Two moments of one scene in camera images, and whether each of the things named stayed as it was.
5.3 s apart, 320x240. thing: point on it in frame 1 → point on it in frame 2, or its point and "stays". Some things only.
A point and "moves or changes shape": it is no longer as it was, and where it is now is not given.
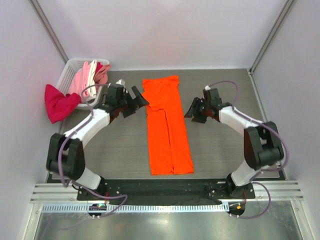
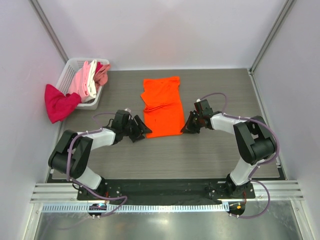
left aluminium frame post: (48, 28) stays
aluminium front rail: (279, 190) stays
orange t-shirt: (170, 150) moves or changes shape
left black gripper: (139, 100) → (135, 137)
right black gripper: (194, 109) → (189, 127)
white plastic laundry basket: (70, 67) stays
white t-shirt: (92, 89) stays
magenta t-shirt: (59, 106) stays
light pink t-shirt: (80, 81) stays
